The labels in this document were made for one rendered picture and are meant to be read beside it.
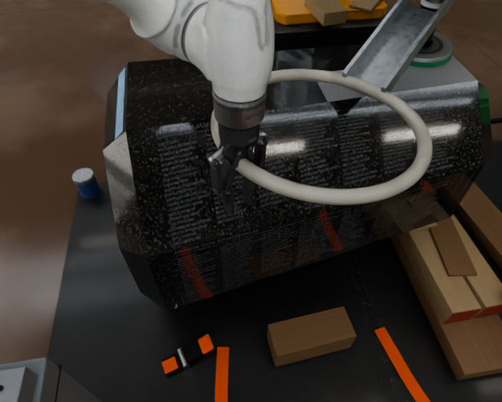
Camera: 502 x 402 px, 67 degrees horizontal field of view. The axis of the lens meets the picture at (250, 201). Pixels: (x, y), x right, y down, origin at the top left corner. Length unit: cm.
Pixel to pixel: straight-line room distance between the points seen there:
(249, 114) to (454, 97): 82
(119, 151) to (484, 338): 143
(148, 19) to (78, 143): 186
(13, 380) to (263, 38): 65
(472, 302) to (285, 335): 70
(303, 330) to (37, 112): 213
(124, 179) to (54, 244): 97
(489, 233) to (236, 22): 169
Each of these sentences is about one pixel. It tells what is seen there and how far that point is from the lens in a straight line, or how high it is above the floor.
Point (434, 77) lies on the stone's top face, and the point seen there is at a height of 85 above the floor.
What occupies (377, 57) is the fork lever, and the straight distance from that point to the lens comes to 117.
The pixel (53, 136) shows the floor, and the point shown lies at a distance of 258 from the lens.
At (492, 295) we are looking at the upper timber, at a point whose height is 19.
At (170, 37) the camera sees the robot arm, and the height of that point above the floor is 120.
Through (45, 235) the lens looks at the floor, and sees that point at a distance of 206.
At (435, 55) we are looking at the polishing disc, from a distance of 140.
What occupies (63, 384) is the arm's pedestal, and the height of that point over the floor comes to 72.
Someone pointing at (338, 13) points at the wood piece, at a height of 82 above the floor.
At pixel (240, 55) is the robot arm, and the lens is 58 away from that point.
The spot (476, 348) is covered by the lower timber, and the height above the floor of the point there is 9.
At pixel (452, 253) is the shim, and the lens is 173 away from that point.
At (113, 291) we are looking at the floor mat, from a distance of 175.
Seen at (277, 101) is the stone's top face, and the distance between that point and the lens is 112.
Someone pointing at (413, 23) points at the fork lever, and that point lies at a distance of 128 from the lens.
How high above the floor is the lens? 150
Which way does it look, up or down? 50 degrees down
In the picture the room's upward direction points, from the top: straight up
